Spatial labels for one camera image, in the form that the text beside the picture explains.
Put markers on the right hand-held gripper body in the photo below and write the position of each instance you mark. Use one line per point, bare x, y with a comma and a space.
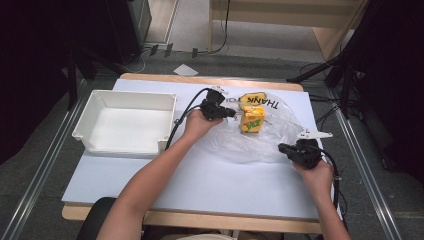
306, 151

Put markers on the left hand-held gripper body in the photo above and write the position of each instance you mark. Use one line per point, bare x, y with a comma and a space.
213, 101

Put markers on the yellow juice carton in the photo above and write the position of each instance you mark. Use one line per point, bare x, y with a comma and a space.
252, 120

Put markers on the clear printed plastic bag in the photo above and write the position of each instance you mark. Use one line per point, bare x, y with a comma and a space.
253, 143

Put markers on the person's right hand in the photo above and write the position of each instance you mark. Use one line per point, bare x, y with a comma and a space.
315, 178

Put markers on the person's left hand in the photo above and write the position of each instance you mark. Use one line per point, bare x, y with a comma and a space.
196, 126

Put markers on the white paper sheet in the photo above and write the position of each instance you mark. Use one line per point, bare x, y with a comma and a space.
185, 70

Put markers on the black tripod stand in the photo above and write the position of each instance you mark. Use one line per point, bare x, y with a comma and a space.
328, 71

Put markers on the white plastic bin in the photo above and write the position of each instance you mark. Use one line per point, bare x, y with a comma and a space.
128, 128

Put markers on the black computer tower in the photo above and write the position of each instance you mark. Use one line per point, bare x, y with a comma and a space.
131, 30

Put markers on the wooden table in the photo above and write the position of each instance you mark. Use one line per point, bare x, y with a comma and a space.
200, 221

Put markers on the black curtain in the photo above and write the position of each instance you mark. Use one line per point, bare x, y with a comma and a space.
36, 66
396, 83

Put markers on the black metal stand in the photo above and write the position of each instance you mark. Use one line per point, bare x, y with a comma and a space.
75, 76

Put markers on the small black floor bracket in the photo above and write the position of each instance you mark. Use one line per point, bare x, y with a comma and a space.
154, 50
195, 52
168, 50

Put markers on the metal floor rail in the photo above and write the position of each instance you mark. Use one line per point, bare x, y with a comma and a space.
366, 166
36, 176

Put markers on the light wooden furniture frame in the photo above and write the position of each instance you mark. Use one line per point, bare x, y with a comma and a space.
286, 18

